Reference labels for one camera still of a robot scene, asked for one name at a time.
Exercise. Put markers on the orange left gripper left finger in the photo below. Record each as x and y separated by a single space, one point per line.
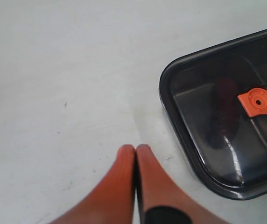
112 200

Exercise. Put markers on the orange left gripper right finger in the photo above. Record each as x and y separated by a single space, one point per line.
160 200

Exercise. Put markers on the red sausage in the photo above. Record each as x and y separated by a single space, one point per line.
225 114

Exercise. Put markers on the dark transparent lunchbox lid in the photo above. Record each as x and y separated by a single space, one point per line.
237 171

